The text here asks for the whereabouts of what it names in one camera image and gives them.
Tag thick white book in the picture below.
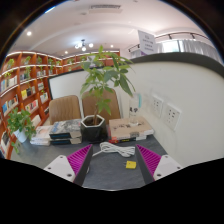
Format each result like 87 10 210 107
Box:
32 124 54 141

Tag recessed ceiling spot lights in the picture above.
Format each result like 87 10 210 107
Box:
26 30 116 56

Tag large beige book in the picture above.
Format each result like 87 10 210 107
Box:
108 115 155 140

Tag yellow charger block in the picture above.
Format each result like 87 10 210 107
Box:
123 160 138 170

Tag white wall socket plate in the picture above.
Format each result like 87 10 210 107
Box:
163 103 183 132
151 94 164 118

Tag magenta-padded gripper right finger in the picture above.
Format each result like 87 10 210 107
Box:
134 144 184 186

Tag thin white book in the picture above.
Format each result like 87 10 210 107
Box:
29 137 51 147

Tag white paper sign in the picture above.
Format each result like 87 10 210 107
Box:
137 29 157 56

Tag trailing plant in white pot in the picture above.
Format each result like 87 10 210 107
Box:
6 107 37 154

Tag white black-framed partition panel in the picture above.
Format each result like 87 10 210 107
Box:
48 68 91 111

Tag clear plastic bottle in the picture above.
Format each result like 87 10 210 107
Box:
128 93 144 127

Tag tan upholstered chair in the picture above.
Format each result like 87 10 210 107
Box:
81 89 122 120
48 94 83 125

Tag red and black book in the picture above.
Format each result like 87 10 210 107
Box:
108 133 148 145

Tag white window curtain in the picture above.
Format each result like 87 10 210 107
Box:
156 39 218 63

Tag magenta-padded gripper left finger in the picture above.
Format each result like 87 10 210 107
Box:
44 144 94 187

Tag thin dark blue book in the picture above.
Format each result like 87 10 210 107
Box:
49 135 83 146

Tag tall plant in black pot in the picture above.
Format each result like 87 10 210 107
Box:
78 44 136 144

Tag ceiling chandelier lamp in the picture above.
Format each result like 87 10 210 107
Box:
74 38 95 52

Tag orange wooden bookshelf unit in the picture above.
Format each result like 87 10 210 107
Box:
0 49 121 159

